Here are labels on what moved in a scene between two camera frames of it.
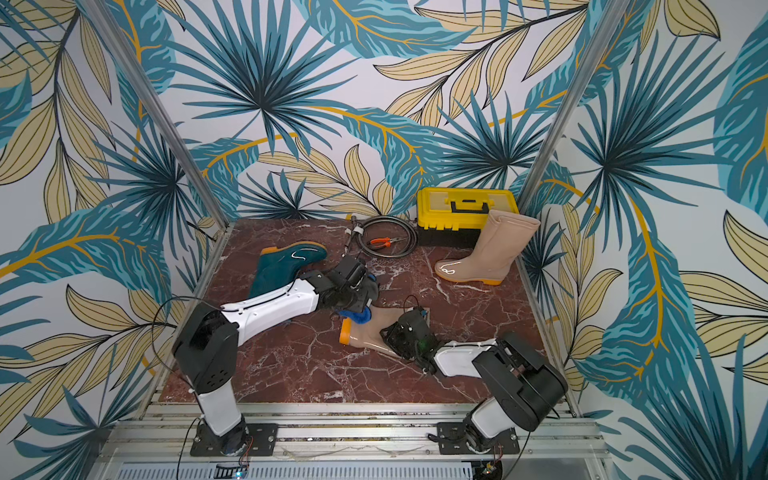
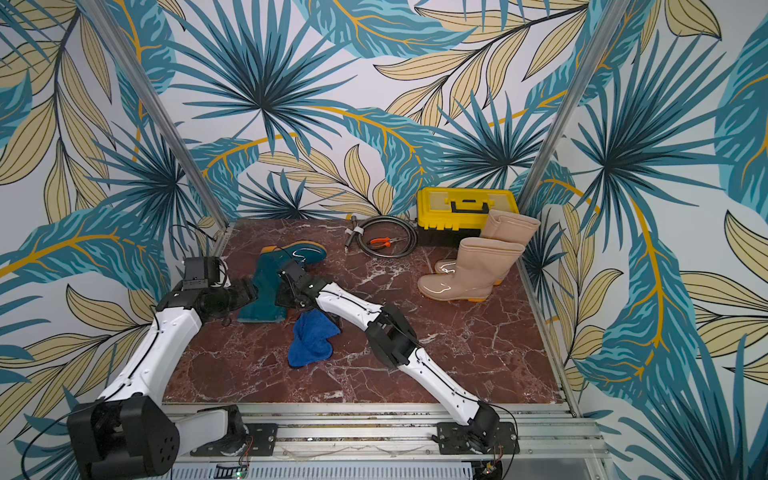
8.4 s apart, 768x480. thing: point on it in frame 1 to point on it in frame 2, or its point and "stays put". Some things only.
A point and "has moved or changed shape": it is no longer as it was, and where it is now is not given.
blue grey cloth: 370,291 to 310,341
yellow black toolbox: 453,217 stays put
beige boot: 369,333 has moved or changed shape
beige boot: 504,239 to 483,262
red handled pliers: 383,242 stays put
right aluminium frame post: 608,22 stays put
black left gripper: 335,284 to 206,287
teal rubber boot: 279,267 stays put
